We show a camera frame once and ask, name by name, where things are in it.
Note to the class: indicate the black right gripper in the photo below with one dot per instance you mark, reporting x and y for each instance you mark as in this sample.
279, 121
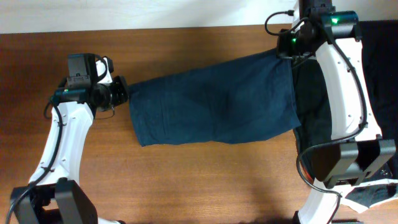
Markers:
286, 47

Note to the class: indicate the black clothes pile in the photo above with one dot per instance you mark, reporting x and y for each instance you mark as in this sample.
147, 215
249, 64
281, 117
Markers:
380, 71

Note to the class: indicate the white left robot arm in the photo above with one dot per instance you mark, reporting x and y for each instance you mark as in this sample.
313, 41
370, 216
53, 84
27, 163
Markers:
53, 194

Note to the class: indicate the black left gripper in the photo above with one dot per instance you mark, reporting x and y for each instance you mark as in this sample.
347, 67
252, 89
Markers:
122, 89

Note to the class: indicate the navy blue shorts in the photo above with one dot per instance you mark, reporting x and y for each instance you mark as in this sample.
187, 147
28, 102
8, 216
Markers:
243, 100

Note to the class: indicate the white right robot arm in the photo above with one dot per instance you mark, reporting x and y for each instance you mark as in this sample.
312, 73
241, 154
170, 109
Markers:
356, 150

